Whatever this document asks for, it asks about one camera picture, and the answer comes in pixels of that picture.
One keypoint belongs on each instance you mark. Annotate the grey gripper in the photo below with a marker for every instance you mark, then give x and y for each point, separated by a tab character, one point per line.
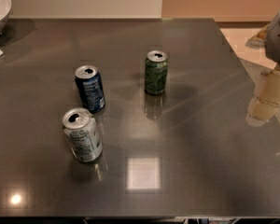
278	39

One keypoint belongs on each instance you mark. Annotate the green soda can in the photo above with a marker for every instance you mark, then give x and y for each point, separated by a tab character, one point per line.
156	69

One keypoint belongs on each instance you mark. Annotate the blue soda can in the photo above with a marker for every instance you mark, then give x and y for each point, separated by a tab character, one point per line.
90	88

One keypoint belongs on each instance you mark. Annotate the silver white soda can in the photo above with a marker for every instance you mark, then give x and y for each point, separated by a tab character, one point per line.
79	126

